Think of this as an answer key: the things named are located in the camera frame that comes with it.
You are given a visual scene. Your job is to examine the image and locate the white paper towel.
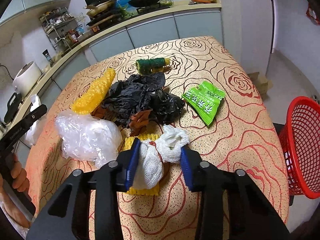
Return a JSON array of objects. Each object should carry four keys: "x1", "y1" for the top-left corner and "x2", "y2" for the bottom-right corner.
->
[{"x1": 25, "y1": 94, "x2": 46, "y2": 146}]

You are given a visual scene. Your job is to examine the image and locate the white mesh cloth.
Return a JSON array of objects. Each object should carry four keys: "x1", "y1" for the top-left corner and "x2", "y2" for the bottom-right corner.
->
[{"x1": 131, "y1": 125, "x2": 191, "y2": 190}]

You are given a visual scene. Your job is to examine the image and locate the yellow bubble wrap sheet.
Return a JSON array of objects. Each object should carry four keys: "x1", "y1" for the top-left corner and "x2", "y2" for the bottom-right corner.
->
[{"x1": 71, "y1": 68, "x2": 116, "y2": 115}]

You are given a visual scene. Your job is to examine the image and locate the black plastic bag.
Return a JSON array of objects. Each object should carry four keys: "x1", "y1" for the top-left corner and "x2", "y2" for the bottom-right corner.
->
[{"x1": 101, "y1": 72, "x2": 185, "y2": 128}]

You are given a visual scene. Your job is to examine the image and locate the person's left hand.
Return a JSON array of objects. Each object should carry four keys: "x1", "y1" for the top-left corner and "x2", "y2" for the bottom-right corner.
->
[{"x1": 1, "y1": 154, "x2": 30, "y2": 228}]

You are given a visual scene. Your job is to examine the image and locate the clear plastic bag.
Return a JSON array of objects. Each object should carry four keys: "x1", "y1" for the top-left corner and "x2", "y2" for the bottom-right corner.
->
[{"x1": 55, "y1": 110, "x2": 123, "y2": 168}]

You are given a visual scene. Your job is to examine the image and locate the green snack packet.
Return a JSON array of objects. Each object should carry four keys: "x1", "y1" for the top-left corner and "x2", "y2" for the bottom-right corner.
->
[{"x1": 182, "y1": 81, "x2": 225, "y2": 127}]

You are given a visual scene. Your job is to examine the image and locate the white rice cooker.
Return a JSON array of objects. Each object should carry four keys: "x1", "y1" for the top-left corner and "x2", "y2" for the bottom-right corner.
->
[{"x1": 12, "y1": 61, "x2": 42, "y2": 98}]

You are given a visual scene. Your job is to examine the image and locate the red plastic mesh basket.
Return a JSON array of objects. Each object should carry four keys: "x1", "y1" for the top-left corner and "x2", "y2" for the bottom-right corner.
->
[{"x1": 279, "y1": 96, "x2": 320, "y2": 199}]

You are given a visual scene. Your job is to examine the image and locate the cardboard box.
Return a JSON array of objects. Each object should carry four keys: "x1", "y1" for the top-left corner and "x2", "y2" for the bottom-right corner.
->
[{"x1": 248, "y1": 72, "x2": 273, "y2": 100}]

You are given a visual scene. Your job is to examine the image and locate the green yellow scouring sponge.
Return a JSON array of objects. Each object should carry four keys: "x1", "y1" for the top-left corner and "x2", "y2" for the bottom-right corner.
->
[{"x1": 136, "y1": 57, "x2": 170, "y2": 75}]

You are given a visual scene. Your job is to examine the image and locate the black seasoning bottle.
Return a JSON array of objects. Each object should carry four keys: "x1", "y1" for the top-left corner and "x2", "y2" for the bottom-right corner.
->
[{"x1": 42, "y1": 49, "x2": 54, "y2": 66}]

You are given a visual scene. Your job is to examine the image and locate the metal spice rack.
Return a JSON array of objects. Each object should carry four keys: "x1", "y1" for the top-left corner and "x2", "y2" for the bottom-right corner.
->
[{"x1": 39, "y1": 7, "x2": 79, "y2": 53}]

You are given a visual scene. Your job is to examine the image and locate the grey base cabinets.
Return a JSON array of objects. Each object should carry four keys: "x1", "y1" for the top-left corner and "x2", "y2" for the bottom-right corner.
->
[{"x1": 15, "y1": 8, "x2": 224, "y2": 168}]

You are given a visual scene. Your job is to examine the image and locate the beige frying pan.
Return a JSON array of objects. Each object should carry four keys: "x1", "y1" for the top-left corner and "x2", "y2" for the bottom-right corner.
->
[{"x1": 84, "y1": 0, "x2": 116, "y2": 18}]

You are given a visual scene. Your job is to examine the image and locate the red hanging decoration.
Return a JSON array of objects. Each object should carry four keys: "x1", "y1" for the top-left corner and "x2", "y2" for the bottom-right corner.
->
[{"x1": 306, "y1": 3, "x2": 320, "y2": 25}]

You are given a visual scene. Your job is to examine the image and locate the black kettle handle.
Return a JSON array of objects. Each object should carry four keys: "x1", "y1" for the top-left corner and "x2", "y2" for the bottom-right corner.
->
[{"x1": 4, "y1": 92, "x2": 22, "y2": 125}]

